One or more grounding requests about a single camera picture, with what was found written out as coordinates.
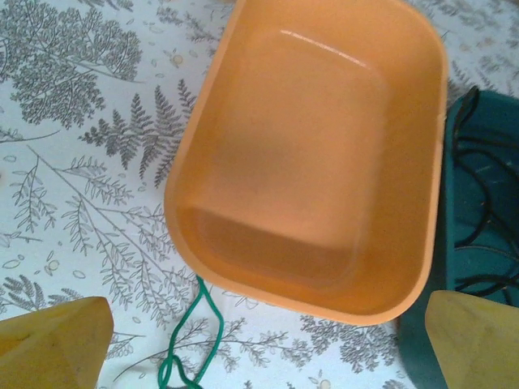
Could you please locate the orange plastic bin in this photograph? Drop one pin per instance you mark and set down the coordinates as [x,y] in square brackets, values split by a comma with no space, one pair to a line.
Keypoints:
[304,162]

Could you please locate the teal plastic bin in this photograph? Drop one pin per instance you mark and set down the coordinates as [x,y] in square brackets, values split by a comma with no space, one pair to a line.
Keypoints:
[478,202]

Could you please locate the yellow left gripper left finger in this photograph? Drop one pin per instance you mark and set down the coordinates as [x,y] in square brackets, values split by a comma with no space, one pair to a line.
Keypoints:
[48,348]

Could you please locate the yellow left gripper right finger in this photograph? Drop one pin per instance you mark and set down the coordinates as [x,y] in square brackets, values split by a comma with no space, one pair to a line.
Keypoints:
[478,348]

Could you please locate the floral print tablecloth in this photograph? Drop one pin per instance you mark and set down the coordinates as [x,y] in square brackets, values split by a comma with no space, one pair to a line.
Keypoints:
[81,202]

